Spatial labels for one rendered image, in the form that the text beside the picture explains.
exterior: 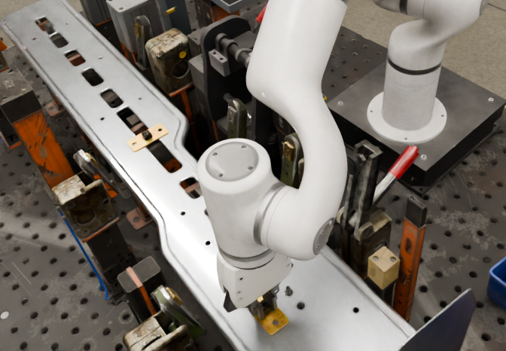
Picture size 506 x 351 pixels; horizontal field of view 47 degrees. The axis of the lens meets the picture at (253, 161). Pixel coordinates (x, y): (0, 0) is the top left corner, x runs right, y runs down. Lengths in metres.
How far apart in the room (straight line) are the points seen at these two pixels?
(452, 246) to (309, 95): 0.79
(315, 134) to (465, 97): 0.96
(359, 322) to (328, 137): 0.37
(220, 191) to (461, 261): 0.82
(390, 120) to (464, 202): 0.26
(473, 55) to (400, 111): 1.66
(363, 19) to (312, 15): 2.57
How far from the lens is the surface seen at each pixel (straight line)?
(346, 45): 1.87
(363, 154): 0.84
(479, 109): 1.53
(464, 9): 1.19
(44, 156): 1.52
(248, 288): 0.80
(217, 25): 1.14
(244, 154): 0.65
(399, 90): 1.35
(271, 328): 0.91
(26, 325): 1.41
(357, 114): 1.48
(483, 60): 3.00
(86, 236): 1.18
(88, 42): 1.54
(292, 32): 0.66
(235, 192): 0.62
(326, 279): 0.95
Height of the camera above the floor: 1.81
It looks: 47 degrees down
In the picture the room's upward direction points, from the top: 10 degrees counter-clockwise
